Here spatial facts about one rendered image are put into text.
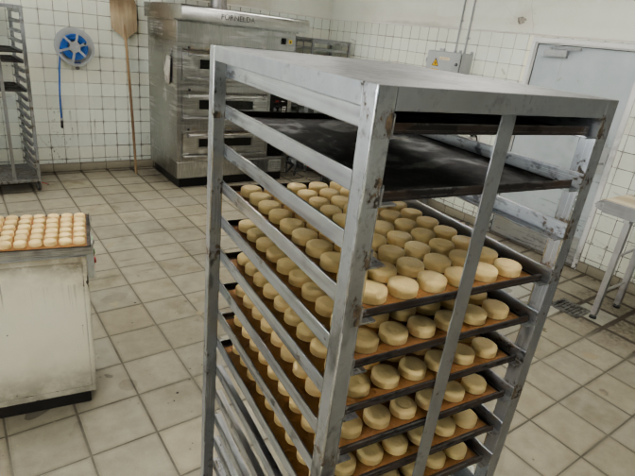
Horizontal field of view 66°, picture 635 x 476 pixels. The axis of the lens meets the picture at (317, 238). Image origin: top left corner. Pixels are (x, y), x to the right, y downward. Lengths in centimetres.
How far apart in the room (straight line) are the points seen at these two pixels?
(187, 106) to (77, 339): 374
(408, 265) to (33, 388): 223
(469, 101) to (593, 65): 470
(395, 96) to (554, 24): 501
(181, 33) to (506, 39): 342
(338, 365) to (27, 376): 216
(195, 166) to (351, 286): 548
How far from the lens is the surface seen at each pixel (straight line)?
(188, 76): 582
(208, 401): 153
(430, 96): 64
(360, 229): 63
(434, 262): 90
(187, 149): 598
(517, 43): 576
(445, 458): 118
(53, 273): 246
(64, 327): 260
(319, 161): 76
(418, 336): 87
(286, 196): 88
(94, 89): 665
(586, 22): 544
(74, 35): 643
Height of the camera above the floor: 186
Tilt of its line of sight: 22 degrees down
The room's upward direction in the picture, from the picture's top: 7 degrees clockwise
